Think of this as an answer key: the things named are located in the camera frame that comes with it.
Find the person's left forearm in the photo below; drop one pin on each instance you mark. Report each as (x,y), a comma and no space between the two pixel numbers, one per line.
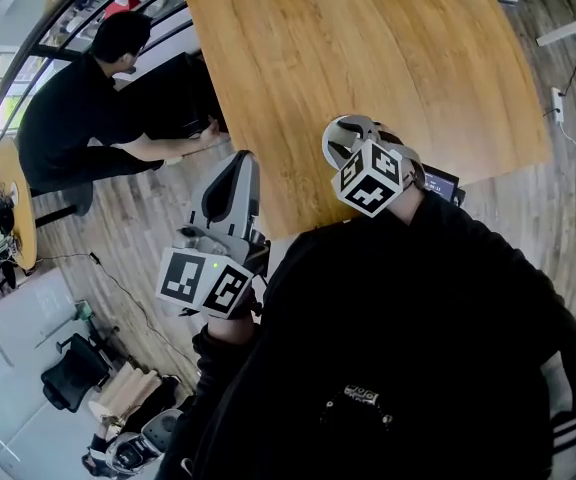
(228,330)

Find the round wooden side table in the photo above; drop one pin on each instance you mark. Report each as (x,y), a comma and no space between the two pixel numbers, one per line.
(20,208)

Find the black office chair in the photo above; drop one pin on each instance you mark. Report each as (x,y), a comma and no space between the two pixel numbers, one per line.
(75,373)

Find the black storage box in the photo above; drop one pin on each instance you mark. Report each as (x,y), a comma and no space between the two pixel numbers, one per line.
(168,98)

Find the black metal railing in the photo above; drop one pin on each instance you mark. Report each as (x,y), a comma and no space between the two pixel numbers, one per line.
(38,48)

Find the person's white striped garment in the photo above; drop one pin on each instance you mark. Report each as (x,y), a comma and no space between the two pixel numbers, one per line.
(568,433)

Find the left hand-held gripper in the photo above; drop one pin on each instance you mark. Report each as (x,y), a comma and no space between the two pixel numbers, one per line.
(203,278)

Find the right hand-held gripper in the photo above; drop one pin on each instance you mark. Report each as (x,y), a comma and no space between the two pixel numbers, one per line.
(368,183)

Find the person's right forearm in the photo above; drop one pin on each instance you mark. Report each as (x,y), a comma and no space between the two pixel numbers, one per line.
(408,205)

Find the grey clog shoe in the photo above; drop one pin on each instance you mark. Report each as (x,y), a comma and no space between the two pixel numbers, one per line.
(165,430)

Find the small green stand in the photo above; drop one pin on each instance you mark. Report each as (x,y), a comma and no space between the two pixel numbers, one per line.
(84,310)

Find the black pedestal table base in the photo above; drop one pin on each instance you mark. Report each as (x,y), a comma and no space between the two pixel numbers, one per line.
(75,200)

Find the white power strip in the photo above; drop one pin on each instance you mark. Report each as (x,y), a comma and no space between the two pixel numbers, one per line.
(557,104)

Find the folded beige cardboard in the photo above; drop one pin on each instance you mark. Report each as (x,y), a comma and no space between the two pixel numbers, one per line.
(130,388)

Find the small black display device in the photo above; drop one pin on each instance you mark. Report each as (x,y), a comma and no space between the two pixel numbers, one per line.
(443,185)

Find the person's black sweater torso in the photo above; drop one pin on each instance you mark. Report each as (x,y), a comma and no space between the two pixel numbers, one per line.
(368,343)

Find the pale round table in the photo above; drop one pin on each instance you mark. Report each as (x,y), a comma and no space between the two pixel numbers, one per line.
(102,412)

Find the white table leg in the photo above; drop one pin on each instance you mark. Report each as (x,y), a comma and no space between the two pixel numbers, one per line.
(568,30)

